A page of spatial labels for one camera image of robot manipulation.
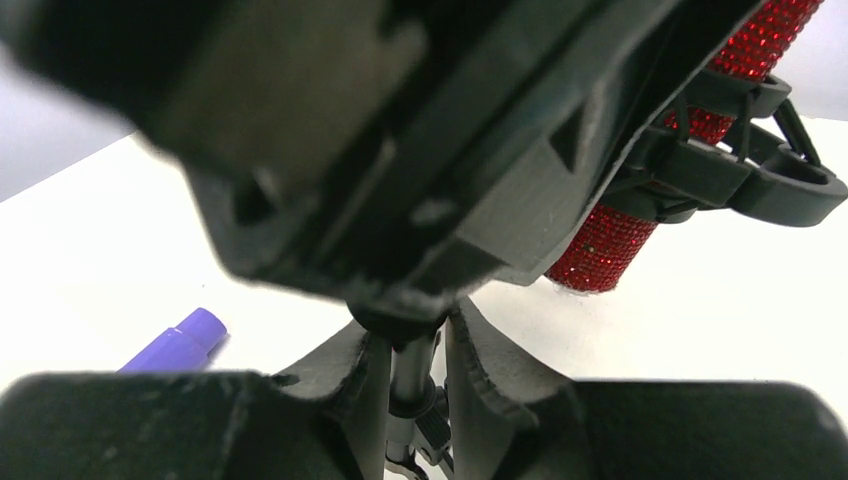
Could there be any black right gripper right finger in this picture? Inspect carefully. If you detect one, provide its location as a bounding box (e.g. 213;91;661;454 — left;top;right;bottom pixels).
445;299;847;479

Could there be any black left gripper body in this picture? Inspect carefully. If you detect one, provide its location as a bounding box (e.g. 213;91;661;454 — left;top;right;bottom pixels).
0;0;770;323

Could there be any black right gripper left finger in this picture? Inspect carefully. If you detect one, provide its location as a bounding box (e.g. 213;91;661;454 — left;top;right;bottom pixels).
1;323;391;479

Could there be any purple toy microphone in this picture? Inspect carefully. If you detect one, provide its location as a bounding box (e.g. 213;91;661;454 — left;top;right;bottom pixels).
119;308;229;373

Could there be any red glitter microphone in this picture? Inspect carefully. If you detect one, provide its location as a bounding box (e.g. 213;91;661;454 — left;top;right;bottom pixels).
545;1;847;294

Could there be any black tripod shock-mount stand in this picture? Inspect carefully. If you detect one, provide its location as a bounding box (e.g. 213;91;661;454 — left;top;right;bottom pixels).
385;71;847;479

